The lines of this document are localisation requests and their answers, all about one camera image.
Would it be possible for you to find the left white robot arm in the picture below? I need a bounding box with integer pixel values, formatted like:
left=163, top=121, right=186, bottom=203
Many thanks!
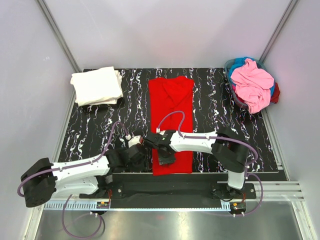
left=17, top=144, right=147, bottom=208

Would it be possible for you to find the left small circuit board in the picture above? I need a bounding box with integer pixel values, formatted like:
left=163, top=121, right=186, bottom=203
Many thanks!
left=96, top=201, right=110, bottom=209

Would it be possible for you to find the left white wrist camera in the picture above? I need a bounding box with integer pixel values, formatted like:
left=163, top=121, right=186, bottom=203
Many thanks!
left=125, top=134, right=143, bottom=148

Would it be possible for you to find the dark red t-shirt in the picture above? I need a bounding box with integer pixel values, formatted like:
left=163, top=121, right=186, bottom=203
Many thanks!
left=270, top=82, right=281, bottom=104

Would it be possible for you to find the right aluminium frame post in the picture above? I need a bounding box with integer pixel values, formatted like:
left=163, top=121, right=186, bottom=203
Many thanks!
left=259, top=0, right=300, bottom=63

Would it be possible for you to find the aluminium frame post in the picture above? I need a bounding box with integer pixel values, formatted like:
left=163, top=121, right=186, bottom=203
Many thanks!
left=35, top=0, right=82, bottom=73
left=259, top=0, right=300, bottom=63

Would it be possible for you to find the grey laundry basket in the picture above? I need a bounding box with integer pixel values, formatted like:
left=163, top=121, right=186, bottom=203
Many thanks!
left=223, top=57, right=266, bottom=110

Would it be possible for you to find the small circuit board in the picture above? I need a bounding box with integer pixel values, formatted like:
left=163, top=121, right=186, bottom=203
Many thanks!
left=96, top=201, right=110, bottom=209
left=232, top=201, right=247, bottom=211

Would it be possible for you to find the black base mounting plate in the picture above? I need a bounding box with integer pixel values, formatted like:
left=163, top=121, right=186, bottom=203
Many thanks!
left=80, top=173, right=257, bottom=204

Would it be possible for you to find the blue t-shirt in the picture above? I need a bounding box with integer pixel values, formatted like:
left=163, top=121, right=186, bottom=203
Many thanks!
left=228, top=56, right=276, bottom=97

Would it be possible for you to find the right small circuit board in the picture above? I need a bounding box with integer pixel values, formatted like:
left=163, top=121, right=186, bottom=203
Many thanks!
left=232, top=201, right=247, bottom=211

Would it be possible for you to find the folded white t-shirt stack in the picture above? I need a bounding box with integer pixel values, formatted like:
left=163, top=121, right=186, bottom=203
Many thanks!
left=70, top=66, right=124, bottom=107

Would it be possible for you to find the slotted grey cable duct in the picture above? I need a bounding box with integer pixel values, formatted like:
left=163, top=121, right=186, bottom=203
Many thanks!
left=43, top=199, right=231, bottom=212

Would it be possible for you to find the pink t-shirt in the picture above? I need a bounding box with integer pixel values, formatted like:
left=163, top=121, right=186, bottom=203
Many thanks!
left=229, top=57, right=275, bottom=115

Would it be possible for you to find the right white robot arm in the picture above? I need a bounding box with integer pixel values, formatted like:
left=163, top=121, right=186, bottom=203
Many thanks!
left=144, top=130, right=251, bottom=202

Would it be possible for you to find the left aluminium frame post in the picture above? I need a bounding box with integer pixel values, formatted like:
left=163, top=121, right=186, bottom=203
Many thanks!
left=35, top=0, right=82, bottom=73

